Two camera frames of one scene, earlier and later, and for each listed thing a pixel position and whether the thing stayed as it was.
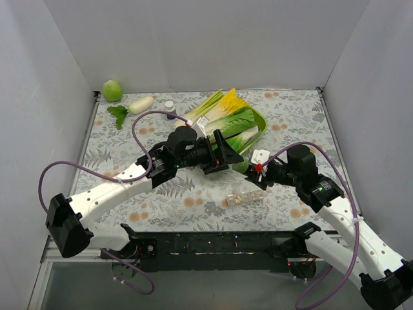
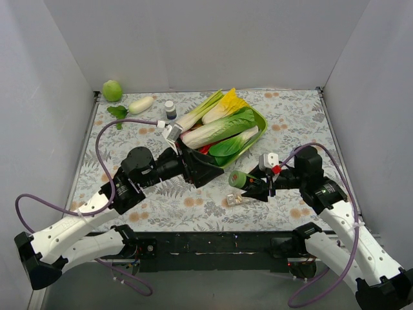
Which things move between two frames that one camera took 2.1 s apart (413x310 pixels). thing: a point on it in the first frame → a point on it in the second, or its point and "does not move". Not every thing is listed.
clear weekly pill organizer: [241, 197] does not move
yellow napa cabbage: [228, 104] does not move
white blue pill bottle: [170, 108] does not move
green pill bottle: [241, 167] → [242, 180]
